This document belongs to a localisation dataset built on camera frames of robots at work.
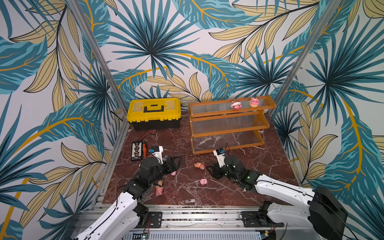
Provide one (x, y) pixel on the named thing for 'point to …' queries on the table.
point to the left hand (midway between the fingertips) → (177, 162)
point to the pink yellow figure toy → (201, 165)
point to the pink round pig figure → (253, 102)
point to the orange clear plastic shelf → (216, 126)
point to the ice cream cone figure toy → (165, 157)
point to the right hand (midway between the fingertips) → (209, 165)
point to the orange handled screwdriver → (144, 150)
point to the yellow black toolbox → (149, 113)
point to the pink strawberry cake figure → (235, 104)
